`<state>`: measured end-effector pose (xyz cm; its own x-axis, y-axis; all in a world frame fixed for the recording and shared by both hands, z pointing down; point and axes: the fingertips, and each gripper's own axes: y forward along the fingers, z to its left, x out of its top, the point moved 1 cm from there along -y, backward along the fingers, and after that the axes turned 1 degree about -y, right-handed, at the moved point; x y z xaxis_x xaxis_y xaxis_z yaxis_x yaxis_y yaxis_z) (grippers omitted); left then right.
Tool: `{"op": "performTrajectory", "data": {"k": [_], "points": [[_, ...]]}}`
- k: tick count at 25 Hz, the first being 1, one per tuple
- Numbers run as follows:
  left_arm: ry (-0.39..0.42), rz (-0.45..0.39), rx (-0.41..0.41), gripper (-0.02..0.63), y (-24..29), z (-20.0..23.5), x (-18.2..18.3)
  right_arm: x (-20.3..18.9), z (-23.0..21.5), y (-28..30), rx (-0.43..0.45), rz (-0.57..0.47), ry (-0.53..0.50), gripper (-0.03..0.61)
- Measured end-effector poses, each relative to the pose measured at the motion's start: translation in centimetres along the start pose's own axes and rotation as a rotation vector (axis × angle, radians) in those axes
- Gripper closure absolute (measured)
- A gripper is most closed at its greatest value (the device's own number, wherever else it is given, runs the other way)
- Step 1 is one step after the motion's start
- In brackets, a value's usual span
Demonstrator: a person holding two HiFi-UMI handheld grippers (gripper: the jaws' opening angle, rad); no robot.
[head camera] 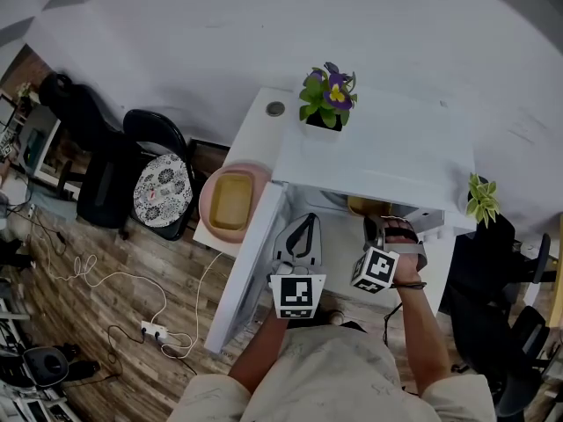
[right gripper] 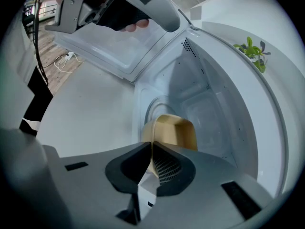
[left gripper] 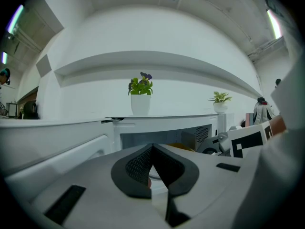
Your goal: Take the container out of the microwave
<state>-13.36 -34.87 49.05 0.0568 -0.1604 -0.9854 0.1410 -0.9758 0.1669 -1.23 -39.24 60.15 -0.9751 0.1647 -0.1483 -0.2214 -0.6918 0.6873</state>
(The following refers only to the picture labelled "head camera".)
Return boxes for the black folding chair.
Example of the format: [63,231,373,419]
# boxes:
[121,108,200,243]

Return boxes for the purple flower potted plant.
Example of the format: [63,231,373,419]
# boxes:
[298,62,359,138]

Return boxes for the white microwave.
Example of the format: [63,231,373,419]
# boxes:
[204,98,479,354]

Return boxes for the patterned round seat cushion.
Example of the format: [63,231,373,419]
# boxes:
[133,152,195,229]

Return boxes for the black swivel chair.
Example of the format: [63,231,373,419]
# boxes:
[439,212,553,419]

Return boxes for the person's beige shirt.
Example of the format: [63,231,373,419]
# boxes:
[166,322,498,422]

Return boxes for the person's right hand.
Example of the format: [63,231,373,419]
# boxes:
[382,216,426,286]

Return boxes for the grey round device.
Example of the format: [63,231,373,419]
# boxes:
[21,345,70,389]

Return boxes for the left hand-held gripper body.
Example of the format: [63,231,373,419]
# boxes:
[267,252,328,321]

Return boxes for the thin black cable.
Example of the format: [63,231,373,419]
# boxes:
[381,302,404,347]

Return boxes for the yellow container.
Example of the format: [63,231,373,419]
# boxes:
[347,195,392,219]
[208,172,254,232]

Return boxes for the white cable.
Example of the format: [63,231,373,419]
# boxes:
[160,251,226,360]
[40,230,169,330]

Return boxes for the pink round plate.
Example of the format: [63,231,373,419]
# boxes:
[198,160,274,244]

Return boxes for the black office chair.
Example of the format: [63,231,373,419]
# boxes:
[38,71,134,236]

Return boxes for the white shelf unit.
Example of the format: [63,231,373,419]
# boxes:
[16,102,62,180]

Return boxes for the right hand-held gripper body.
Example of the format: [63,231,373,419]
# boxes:
[350,234,428,295]

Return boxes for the green leafy potted plant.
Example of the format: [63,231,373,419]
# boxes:
[464,172,502,230]

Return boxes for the white power strip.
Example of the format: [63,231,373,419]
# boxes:
[140,319,170,342]

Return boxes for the person's right forearm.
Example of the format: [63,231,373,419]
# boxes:
[391,282,455,398]

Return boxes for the yellow wooden post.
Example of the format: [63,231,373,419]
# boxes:
[546,212,563,330]

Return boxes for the person's left forearm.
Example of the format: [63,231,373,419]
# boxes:
[227,309,292,396]

